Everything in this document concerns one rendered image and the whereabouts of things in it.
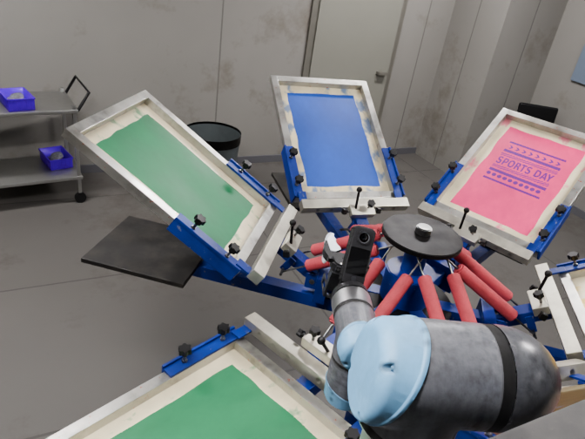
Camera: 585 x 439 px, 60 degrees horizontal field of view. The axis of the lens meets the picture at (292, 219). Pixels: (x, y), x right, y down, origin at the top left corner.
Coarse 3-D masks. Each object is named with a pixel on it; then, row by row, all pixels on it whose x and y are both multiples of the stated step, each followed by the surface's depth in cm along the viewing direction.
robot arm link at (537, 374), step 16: (512, 336) 54; (528, 336) 56; (512, 352) 67; (528, 352) 53; (544, 352) 55; (528, 368) 52; (544, 368) 53; (528, 384) 51; (544, 384) 52; (560, 384) 55; (528, 400) 51; (544, 400) 52; (512, 416) 52; (528, 416) 52; (496, 432) 54
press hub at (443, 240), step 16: (384, 224) 197; (400, 224) 199; (416, 224) 201; (432, 224) 203; (400, 240) 188; (416, 240) 190; (432, 240) 191; (448, 240) 193; (400, 256) 211; (416, 256) 183; (432, 256) 182; (448, 256) 184; (400, 272) 201; (416, 272) 199; (432, 272) 204; (384, 288) 205; (416, 288) 196; (400, 304) 200; (416, 304) 200; (448, 320) 201; (352, 416) 238
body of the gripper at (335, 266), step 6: (336, 258) 103; (342, 258) 104; (330, 264) 104; (336, 264) 101; (330, 270) 103; (336, 270) 101; (324, 276) 107; (330, 276) 102; (336, 276) 102; (330, 282) 102; (336, 282) 102; (342, 282) 96; (348, 282) 96; (354, 282) 96; (324, 288) 104; (330, 288) 103; (336, 288) 96; (324, 294) 104; (330, 294) 104
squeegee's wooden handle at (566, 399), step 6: (582, 384) 139; (564, 390) 135; (570, 390) 135; (576, 390) 135; (582, 390) 136; (564, 396) 134; (570, 396) 135; (576, 396) 135; (582, 396) 136; (558, 402) 133; (564, 402) 134; (570, 402) 134; (558, 408) 133
